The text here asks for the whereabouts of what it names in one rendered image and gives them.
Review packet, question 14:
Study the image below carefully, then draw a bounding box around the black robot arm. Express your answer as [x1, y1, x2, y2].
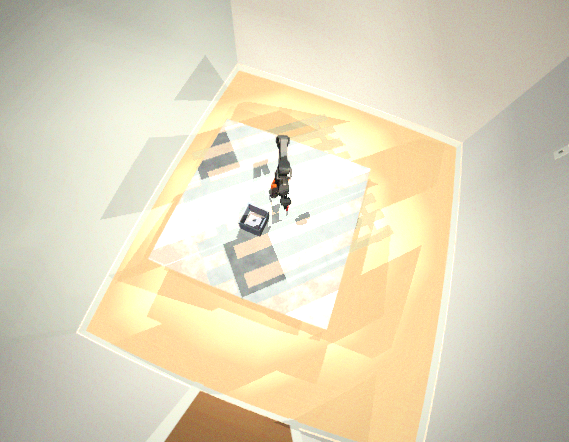
[268, 134, 292, 199]

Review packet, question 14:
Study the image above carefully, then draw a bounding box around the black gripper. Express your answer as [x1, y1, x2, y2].
[279, 193, 291, 210]

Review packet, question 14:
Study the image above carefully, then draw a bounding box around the white square plate with hole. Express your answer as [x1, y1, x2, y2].
[246, 212, 263, 229]

